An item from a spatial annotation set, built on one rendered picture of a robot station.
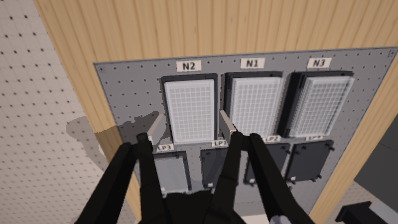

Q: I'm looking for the black l-shaped nest bracket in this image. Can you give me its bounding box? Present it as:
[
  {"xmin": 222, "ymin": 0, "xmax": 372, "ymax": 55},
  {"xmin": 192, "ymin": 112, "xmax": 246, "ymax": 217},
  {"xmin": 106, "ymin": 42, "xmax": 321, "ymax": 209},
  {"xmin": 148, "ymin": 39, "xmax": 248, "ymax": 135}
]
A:
[{"xmin": 276, "ymin": 70, "xmax": 354, "ymax": 139}]

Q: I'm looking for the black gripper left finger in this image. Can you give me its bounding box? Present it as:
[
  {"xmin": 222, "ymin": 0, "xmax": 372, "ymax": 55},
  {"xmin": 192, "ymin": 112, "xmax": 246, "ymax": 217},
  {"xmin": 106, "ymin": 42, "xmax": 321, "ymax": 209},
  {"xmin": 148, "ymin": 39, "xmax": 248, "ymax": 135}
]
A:
[{"xmin": 74, "ymin": 114, "xmax": 168, "ymax": 224}]

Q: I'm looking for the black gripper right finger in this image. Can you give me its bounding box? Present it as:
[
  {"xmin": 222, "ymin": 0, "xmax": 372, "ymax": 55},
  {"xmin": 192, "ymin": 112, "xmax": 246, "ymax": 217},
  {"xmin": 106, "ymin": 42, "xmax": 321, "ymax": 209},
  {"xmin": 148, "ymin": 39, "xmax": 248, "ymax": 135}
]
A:
[{"xmin": 204, "ymin": 110, "xmax": 315, "ymax": 224}]

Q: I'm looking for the black l-shaped nest locator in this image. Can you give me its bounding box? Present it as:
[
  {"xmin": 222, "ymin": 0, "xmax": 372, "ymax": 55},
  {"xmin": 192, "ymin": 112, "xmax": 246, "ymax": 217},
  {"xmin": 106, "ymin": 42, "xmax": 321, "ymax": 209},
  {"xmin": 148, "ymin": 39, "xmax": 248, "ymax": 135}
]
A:
[{"xmin": 161, "ymin": 73, "xmax": 218, "ymax": 143}]

